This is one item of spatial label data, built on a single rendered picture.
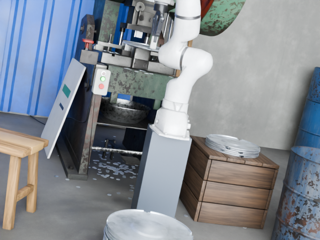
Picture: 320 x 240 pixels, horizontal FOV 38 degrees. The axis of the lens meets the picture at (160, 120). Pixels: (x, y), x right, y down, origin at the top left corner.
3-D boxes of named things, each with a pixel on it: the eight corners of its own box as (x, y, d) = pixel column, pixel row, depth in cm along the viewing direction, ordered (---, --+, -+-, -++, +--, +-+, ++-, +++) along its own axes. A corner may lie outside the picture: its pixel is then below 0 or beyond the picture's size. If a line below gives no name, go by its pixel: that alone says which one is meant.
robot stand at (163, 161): (171, 233, 213) (192, 138, 205) (132, 227, 210) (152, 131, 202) (165, 216, 230) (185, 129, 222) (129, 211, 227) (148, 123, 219)
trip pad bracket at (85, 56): (93, 86, 253) (99, 50, 249) (75, 83, 249) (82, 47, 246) (91, 84, 258) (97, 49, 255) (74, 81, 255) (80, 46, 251)
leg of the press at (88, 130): (87, 181, 258) (118, 18, 242) (66, 179, 254) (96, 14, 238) (66, 137, 343) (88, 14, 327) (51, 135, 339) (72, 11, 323)
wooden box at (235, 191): (263, 229, 240) (279, 165, 234) (194, 221, 231) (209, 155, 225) (235, 200, 278) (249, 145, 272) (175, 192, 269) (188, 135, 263)
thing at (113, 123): (163, 132, 279) (163, 131, 278) (92, 123, 264) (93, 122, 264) (143, 116, 317) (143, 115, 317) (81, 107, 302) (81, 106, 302)
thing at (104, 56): (173, 75, 278) (175, 65, 276) (100, 62, 262) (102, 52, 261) (158, 69, 305) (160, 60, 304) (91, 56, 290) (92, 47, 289)
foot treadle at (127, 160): (141, 173, 255) (143, 164, 254) (123, 171, 252) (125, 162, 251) (116, 143, 309) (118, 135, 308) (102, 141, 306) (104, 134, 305)
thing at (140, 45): (122, 44, 241) (122, 42, 241) (123, 40, 269) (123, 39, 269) (176, 55, 244) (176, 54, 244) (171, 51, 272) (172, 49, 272)
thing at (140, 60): (157, 74, 258) (162, 50, 256) (133, 69, 253) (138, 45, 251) (144, 68, 281) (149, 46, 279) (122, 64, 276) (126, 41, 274)
